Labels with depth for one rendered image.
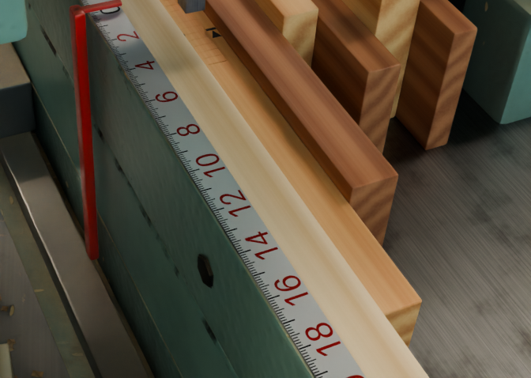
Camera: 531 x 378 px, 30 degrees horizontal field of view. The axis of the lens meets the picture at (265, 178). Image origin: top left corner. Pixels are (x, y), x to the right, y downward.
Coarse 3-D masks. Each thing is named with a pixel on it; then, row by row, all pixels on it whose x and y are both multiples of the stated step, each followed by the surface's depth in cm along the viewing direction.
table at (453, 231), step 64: (64, 128) 50; (512, 128) 45; (128, 192) 41; (448, 192) 42; (512, 192) 42; (128, 256) 44; (448, 256) 39; (512, 256) 40; (192, 320) 37; (448, 320) 37; (512, 320) 37
